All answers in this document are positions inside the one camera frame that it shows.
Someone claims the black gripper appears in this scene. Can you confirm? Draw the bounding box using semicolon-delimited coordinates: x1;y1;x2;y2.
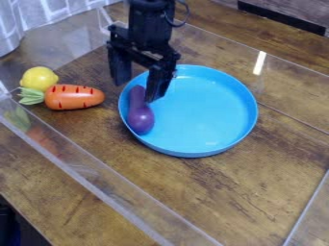
108;0;180;103

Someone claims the purple toy eggplant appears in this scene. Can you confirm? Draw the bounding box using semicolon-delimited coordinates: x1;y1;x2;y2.
127;86;154;135

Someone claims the blue round tray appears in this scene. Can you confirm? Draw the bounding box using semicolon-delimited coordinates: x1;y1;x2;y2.
116;63;259;159

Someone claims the orange toy carrot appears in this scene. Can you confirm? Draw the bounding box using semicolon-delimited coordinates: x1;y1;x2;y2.
18;85;105;111

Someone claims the yellow toy lemon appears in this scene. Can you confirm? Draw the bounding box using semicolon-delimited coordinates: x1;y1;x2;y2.
18;66;59;91

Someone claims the grey patterned curtain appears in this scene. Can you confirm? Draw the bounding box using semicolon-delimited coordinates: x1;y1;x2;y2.
0;0;120;58

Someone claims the dark bar at back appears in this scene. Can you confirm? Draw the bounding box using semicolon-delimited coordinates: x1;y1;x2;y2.
238;0;326;37

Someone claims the clear acrylic enclosure wall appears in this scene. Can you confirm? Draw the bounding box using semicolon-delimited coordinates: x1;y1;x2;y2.
0;0;329;246

